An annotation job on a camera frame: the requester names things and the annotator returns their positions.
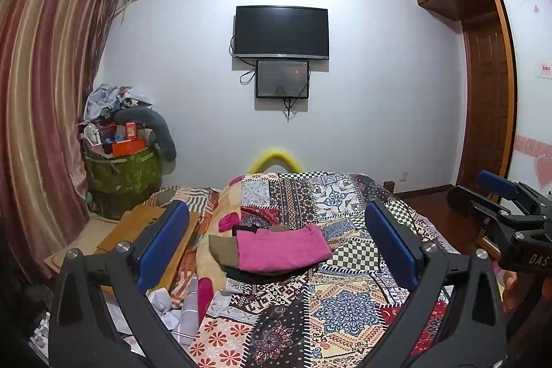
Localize person's right hand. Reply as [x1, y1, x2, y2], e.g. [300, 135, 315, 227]
[502, 271, 534, 314]

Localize brown wooden door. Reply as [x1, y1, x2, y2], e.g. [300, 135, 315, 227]
[457, 13, 509, 196]

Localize white crumpled paper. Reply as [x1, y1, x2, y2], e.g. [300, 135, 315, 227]
[104, 275, 200, 356]

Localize striped red curtain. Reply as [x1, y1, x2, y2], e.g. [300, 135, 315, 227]
[1, 0, 119, 281]

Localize pink pants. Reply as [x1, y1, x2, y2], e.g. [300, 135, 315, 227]
[235, 222, 334, 275]

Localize grey neck pillow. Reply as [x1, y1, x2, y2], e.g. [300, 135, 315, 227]
[113, 107, 177, 161]

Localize small wall monitor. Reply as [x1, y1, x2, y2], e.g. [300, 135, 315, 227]
[255, 59, 311, 100]

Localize orange floral blanket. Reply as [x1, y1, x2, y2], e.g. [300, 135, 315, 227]
[142, 177, 242, 299]

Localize orange box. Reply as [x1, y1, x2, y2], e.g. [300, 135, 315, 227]
[111, 138, 147, 157]

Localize patchwork patterned bedspread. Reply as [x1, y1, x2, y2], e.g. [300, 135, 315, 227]
[188, 172, 449, 367]

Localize green storage bag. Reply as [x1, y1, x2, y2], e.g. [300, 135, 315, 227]
[84, 148, 162, 195]

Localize black folded garment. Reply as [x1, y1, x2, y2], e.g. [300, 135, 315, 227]
[219, 224, 320, 285]

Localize olive green pants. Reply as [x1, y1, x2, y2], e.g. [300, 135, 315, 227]
[209, 225, 265, 269]

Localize large wall television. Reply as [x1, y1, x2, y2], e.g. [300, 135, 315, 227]
[233, 6, 329, 60]

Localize yellow curved headboard rail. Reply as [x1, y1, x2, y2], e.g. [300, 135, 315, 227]
[248, 149, 303, 174]

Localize grey clothes pile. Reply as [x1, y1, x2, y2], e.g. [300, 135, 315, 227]
[82, 83, 152, 121]

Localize wooden lap desk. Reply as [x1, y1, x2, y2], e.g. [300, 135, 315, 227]
[96, 200, 198, 291]

